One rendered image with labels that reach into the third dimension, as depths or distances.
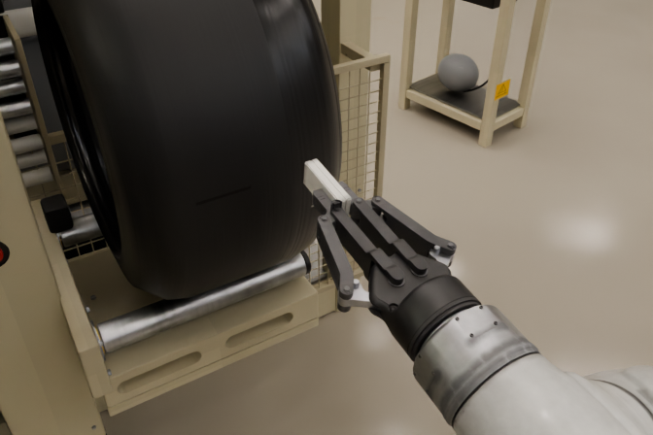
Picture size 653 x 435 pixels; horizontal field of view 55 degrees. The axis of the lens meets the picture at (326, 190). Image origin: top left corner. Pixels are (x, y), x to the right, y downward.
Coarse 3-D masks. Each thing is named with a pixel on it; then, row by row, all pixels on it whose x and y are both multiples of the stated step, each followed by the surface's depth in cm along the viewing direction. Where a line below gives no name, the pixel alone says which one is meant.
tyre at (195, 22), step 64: (64, 0) 68; (128, 0) 66; (192, 0) 68; (256, 0) 71; (64, 64) 106; (128, 64) 65; (192, 64) 67; (256, 64) 70; (320, 64) 74; (64, 128) 105; (128, 128) 66; (192, 128) 67; (256, 128) 71; (320, 128) 75; (128, 192) 70; (192, 192) 69; (256, 192) 74; (128, 256) 81; (192, 256) 75; (256, 256) 83
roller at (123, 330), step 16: (304, 256) 103; (272, 272) 100; (288, 272) 101; (304, 272) 103; (224, 288) 97; (240, 288) 98; (256, 288) 99; (160, 304) 93; (176, 304) 94; (192, 304) 94; (208, 304) 95; (224, 304) 97; (112, 320) 91; (128, 320) 91; (144, 320) 91; (160, 320) 92; (176, 320) 93; (112, 336) 89; (128, 336) 90; (144, 336) 92
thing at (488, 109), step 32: (416, 0) 314; (448, 0) 333; (480, 0) 291; (512, 0) 272; (544, 0) 291; (448, 32) 343; (448, 64) 324; (416, 96) 336; (448, 96) 330; (480, 96) 330; (480, 128) 310
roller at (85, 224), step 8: (88, 216) 111; (80, 224) 110; (88, 224) 110; (96, 224) 111; (64, 232) 109; (72, 232) 109; (80, 232) 110; (88, 232) 111; (96, 232) 111; (64, 240) 109; (72, 240) 110; (80, 240) 110
